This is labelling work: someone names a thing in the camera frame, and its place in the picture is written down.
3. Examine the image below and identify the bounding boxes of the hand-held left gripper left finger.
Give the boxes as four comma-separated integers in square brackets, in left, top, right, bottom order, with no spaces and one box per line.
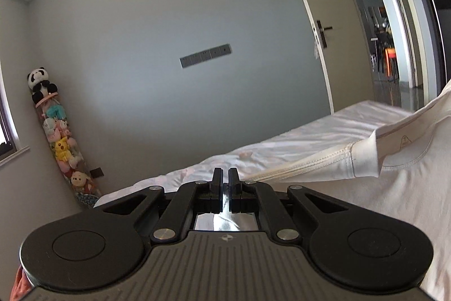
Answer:
[85,167,223,245]

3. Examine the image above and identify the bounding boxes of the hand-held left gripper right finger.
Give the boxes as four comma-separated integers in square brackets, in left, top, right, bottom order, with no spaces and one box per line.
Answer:
[229,167,367,245]

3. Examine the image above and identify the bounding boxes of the white T-shirt beige collar tape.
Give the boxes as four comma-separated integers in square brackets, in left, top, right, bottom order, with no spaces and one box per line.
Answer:
[222,79,451,300]

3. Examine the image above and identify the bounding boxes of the bed with pink-dotted sheet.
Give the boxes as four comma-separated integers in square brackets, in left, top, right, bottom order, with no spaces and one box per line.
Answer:
[93,100,423,213]

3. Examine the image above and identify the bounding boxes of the clear tube of plush toys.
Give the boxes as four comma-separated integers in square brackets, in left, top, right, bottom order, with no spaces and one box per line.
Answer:
[34,93,103,208]

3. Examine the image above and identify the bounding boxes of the cream door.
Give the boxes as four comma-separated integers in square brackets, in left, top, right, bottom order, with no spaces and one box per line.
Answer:
[275,0,376,115]

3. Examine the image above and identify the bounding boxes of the orange chair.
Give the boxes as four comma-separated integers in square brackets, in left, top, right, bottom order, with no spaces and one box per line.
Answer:
[382,47,399,81]

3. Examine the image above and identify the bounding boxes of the panda plush toy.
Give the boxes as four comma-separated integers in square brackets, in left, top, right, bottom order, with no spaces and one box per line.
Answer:
[27,66,59,104]

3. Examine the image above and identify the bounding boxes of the window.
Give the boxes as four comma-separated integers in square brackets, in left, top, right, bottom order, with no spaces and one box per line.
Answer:
[0,65,29,168]

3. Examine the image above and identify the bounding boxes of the orange cloth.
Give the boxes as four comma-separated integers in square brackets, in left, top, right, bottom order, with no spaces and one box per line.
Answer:
[9,267,34,301]

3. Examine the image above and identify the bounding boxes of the grey wall switch panel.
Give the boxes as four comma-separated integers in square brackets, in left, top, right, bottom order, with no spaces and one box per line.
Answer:
[179,43,232,69]

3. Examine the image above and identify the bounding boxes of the dark door handle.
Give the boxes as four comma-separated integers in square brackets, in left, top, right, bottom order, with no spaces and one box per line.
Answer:
[315,19,333,48]

